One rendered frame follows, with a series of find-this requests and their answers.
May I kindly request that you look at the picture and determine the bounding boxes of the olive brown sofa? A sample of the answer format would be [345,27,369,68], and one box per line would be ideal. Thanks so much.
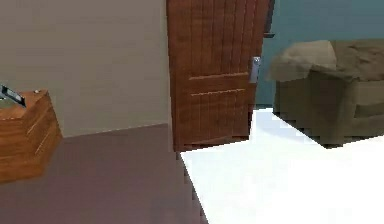
[266,38,384,149]

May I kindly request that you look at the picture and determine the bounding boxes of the brown wooden room door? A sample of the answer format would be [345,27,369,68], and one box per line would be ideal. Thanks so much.
[165,0,272,153]

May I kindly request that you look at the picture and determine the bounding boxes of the brown wooden chest of drawers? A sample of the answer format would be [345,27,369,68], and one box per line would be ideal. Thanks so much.
[0,88,64,185]

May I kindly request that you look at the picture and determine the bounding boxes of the black flat remote control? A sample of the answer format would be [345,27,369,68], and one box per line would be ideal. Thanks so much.
[0,84,27,108]

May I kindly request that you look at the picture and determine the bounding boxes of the grey metal door handle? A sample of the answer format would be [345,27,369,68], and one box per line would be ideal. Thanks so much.
[248,55,262,84]

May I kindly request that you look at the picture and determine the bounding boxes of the dark framed wall picture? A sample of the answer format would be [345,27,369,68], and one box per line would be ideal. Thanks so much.
[263,0,277,39]

